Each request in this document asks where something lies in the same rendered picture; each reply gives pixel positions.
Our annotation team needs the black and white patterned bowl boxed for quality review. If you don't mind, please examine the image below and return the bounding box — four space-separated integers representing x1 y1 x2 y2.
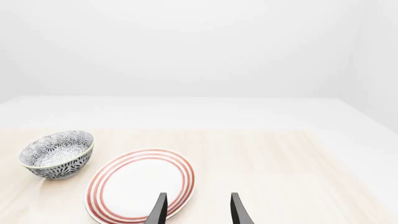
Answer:
19 129 95 180

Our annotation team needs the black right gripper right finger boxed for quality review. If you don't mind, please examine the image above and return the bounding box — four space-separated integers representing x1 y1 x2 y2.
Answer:
230 192 256 224

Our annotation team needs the white plate with red rings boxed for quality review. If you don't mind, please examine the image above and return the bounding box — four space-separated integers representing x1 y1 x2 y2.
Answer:
83 148 196 224

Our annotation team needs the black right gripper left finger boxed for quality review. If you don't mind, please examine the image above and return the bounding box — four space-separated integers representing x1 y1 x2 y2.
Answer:
144 192 169 224

